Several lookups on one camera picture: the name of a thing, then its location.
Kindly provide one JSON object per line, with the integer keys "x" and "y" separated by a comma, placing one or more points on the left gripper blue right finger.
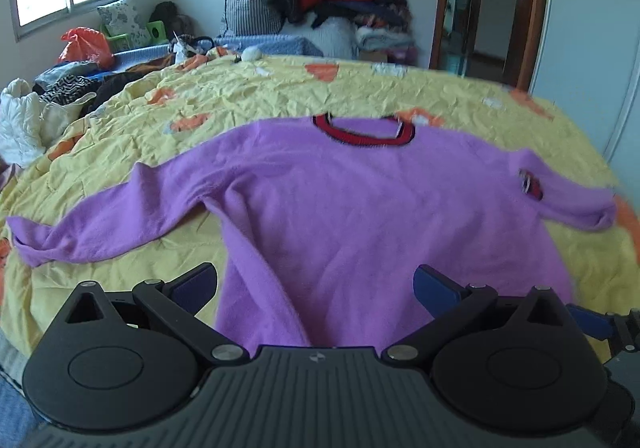
{"x": 435, "y": 292}

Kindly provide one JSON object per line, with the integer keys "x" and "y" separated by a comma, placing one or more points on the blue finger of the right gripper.
{"x": 591, "y": 323}

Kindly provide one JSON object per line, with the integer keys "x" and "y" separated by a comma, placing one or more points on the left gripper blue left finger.
{"x": 194, "y": 289}

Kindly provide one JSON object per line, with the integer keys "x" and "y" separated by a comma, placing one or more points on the purple sweater with red trim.
{"x": 325, "y": 221}

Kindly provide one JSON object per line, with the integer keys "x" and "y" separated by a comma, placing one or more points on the yellow carrot-print quilt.
{"x": 171, "y": 111}

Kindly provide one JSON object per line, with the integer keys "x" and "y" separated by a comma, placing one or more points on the white padded jacket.
{"x": 29, "y": 125}

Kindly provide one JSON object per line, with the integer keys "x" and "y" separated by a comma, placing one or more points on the black white striped garment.
{"x": 70, "y": 88}

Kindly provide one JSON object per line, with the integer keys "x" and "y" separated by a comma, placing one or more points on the white plush ball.
{"x": 251, "y": 53}

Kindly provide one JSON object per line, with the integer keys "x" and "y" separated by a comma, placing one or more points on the white wardrobe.
{"x": 589, "y": 67}

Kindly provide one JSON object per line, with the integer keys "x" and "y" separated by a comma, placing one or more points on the green plastic chair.
{"x": 156, "y": 32}

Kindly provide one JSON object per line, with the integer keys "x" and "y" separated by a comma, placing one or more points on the blue quilted bedding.
{"x": 271, "y": 44}

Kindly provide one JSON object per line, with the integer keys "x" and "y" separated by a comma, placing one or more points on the orange plastic bag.
{"x": 86, "y": 44}

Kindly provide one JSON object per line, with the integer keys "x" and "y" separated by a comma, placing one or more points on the floral cushion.
{"x": 123, "y": 22}

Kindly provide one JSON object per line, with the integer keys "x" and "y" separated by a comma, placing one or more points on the checkered houndstooth bag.
{"x": 250, "y": 17}

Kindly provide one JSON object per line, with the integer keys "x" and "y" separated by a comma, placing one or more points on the wooden door frame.
{"x": 524, "y": 43}

